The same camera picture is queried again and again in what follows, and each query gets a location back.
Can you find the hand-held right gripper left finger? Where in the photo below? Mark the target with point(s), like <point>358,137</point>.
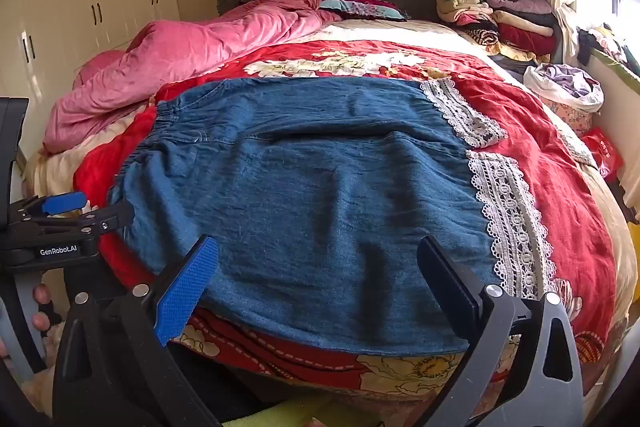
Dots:
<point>187,287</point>

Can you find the red plastic bag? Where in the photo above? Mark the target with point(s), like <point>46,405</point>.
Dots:
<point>602,152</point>

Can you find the clothes on windowsill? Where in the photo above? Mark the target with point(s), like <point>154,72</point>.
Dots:
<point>607,44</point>

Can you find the person's left hand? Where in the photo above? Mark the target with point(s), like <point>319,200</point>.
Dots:
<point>41,294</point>

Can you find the blue denim pants lace trim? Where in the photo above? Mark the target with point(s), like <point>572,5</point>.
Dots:
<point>310,187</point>

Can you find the red floral bedsheet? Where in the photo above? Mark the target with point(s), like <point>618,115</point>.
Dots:
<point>550,157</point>

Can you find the white bag of clothes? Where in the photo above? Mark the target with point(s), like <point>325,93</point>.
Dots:
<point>565,82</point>

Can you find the pile of folded clothes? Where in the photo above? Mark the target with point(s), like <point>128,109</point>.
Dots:
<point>510,22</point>

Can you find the pink fleece blanket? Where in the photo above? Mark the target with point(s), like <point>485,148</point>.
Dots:
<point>175,52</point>

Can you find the dark patterned pillow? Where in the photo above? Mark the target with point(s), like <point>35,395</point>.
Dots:
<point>365,7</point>

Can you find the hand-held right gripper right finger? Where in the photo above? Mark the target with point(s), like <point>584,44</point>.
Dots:
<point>445,282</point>

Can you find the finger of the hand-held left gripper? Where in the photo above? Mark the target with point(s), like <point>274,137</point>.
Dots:
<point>62,203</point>
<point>107,217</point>

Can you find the floral storage box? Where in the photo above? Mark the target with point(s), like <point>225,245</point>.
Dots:
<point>567,119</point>

